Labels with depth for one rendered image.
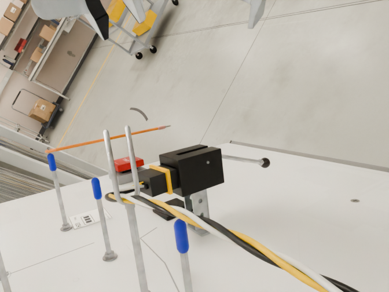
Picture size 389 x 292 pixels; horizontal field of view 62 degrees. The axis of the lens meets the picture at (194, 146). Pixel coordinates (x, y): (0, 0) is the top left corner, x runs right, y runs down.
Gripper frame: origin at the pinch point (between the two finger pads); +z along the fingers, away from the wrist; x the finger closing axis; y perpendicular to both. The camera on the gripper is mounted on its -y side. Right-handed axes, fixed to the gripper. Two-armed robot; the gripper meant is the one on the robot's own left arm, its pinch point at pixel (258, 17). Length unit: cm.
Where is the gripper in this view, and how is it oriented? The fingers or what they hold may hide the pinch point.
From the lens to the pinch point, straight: 41.0
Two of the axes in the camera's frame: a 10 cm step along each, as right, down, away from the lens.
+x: -2.0, 4.6, -8.6
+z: -0.8, 8.7, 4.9
